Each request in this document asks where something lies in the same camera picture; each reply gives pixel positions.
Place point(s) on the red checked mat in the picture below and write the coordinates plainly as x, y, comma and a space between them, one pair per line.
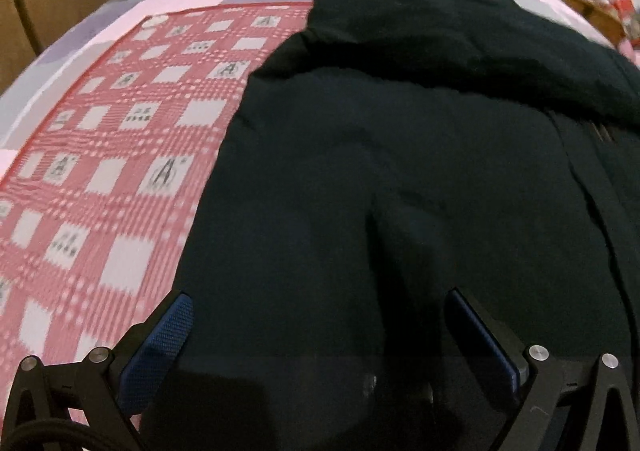
110, 156

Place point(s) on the dark padded jacket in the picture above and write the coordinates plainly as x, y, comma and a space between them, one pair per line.
400, 171

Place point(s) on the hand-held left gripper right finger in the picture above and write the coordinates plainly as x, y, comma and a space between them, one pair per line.
482, 356

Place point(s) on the wooden cabinet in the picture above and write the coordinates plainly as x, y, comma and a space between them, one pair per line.
590, 13

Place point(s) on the pink plastic bag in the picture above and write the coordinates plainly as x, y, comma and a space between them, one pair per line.
631, 51

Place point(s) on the red box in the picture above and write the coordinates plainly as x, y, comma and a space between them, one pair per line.
627, 18

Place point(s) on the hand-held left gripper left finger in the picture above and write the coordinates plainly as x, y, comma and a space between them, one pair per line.
160, 351

